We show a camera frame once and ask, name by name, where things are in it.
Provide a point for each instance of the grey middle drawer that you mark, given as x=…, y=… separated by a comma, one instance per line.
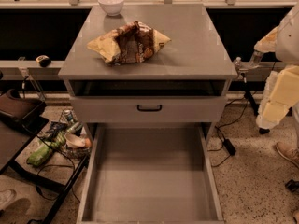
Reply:
x=145, y=101

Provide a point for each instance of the brown bag on cart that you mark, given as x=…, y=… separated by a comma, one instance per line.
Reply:
x=16, y=111

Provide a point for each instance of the clear plastic water bottle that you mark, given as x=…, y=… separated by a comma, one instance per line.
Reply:
x=255, y=59

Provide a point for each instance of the black tripod stand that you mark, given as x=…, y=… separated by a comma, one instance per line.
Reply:
x=242, y=69

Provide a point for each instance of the tan shoe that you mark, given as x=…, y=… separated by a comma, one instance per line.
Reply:
x=288, y=152

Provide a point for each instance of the black power adapter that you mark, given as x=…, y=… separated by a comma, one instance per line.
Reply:
x=229, y=146

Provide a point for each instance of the green snack bag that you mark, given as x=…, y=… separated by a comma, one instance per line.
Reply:
x=47, y=146

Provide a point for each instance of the black tape measure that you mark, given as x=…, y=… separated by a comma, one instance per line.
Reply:
x=43, y=61

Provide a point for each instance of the brown yellow chip bag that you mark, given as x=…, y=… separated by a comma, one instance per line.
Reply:
x=134, y=42

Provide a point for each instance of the black low cart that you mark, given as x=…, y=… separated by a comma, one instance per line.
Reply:
x=14, y=138

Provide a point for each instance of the grey drawer cabinet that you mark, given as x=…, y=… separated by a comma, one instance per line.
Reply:
x=153, y=64

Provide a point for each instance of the white ceramic bowl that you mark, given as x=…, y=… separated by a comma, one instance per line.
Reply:
x=111, y=7

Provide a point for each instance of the grey open bottom drawer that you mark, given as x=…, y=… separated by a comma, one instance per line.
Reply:
x=149, y=176

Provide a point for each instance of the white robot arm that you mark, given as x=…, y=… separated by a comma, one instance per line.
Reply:
x=281, y=89

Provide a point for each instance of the small bowl on cart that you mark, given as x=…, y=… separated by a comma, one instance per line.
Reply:
x=74, y=141

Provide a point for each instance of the white shoe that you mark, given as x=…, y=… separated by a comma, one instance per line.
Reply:
x=6, y=198

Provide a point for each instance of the black drawer handle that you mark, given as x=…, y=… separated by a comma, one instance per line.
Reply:
x=149, y=108

